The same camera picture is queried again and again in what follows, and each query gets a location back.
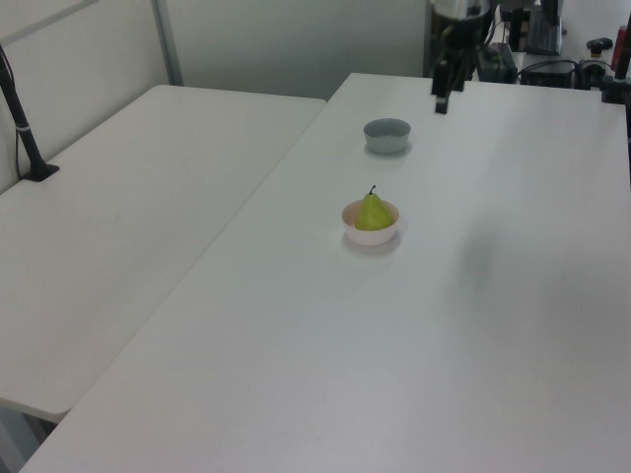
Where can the pink bowl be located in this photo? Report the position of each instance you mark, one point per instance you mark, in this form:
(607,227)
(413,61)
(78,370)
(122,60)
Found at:
(370,239)

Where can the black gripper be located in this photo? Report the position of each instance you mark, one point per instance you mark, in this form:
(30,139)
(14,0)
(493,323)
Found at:
(463,37)

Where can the grey bowl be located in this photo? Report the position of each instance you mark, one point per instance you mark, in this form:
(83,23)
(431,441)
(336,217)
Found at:
(387,144)

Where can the grey partition post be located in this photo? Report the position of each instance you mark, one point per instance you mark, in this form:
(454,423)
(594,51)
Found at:
(167,39)

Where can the white side table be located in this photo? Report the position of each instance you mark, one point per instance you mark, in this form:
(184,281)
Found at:
(123,222)

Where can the black electronics box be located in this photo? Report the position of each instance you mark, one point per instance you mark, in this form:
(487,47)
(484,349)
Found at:
(547,75)

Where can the green pear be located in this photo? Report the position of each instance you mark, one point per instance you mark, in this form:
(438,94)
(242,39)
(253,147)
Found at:
(372,217)

